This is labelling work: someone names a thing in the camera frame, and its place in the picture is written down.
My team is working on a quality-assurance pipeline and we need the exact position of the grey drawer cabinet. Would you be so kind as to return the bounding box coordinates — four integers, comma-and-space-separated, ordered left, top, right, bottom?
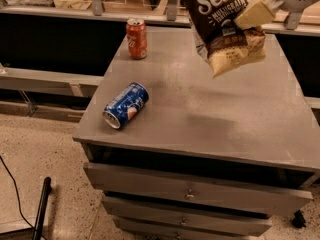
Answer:
72, 26, 320, 240

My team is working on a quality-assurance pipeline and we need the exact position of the black cable on floor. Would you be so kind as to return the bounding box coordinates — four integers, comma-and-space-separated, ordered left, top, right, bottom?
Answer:
0, 155, 48, 240

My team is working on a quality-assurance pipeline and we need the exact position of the bottom grey drawer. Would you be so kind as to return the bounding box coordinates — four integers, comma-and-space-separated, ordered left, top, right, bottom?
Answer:
114, 217, 257, 240

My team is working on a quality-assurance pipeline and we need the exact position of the top grey drawer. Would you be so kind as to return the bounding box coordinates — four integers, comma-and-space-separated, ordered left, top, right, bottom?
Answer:
84, 162, 313, 216

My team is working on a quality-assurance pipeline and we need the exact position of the blue pepsi can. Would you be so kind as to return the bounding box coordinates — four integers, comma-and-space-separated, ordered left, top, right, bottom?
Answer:
103, 82, 149, 129

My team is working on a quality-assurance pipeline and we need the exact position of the grey metal shelf rail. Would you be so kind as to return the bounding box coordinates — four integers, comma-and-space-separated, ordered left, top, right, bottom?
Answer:
0, 0, 320, 37

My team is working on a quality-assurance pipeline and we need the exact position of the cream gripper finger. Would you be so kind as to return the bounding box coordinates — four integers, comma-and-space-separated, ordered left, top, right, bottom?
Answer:
234, 0, 277, 30

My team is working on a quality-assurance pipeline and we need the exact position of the black caster wheel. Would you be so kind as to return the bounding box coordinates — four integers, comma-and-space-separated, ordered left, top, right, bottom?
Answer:
292, 210, 306, 228

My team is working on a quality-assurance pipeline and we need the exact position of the black pole on floor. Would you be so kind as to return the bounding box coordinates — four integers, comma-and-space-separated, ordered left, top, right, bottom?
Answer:
32, 177, 51, 240

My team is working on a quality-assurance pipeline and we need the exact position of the brown multigrain chip bag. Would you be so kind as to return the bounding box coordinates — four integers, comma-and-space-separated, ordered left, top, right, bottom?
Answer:
181, 0, 266, 77

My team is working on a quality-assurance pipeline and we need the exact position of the red coke can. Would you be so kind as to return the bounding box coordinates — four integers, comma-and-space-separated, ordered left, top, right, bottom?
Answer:
126, 18, 147, 59

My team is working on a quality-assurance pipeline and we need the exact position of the grey drawer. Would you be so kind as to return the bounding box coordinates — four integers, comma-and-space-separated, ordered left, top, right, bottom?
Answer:
84, 162, 313, 216
102, 196, 272, 237
114, 217, 257, 240

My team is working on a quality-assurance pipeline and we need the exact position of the middle grey drawer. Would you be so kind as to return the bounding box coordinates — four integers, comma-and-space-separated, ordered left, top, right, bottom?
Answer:
102, 196, 272, 237

